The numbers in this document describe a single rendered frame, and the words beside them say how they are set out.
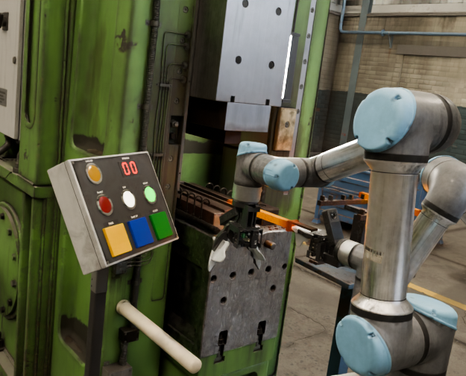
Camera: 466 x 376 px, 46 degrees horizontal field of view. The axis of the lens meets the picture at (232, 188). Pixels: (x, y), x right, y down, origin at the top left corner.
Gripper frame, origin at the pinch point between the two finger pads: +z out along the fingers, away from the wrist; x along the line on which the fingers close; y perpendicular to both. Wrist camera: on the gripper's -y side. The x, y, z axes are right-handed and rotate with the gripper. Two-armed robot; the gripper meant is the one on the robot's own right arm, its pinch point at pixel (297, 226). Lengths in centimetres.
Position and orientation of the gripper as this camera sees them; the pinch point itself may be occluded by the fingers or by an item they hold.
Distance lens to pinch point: 176.8
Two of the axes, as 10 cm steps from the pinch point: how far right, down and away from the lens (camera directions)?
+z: -6.3, -2.2, 7.5
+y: -1.1, 9.8, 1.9
